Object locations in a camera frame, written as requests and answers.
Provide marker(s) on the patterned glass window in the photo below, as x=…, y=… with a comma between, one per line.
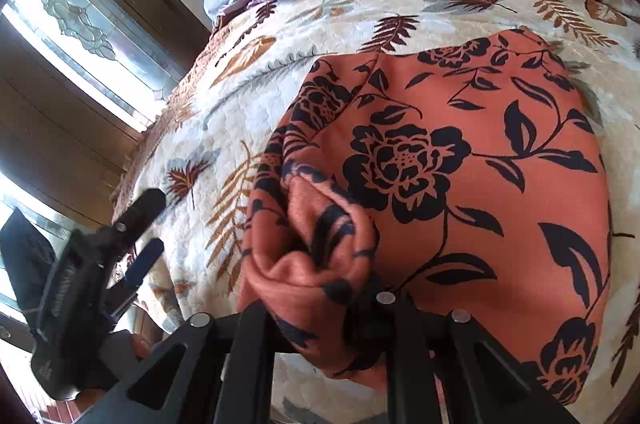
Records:
x=85, y=19

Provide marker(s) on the person's left hand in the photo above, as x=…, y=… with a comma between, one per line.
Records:
x=140, y=345

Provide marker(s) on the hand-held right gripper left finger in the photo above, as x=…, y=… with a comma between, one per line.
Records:
x=250, y=354

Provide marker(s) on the cream leaf print blanket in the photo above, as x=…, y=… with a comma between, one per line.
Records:
x=225, y=114

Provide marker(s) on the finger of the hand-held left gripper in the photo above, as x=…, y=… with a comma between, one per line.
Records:
x=147, y=256
x=145, y=206

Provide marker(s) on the dark cloth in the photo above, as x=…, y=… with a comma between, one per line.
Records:
x=22, y=259

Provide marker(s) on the orange floral print garment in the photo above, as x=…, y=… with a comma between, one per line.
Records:
x=475, y=184

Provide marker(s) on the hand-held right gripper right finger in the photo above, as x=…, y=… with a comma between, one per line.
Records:
x=400, y=339

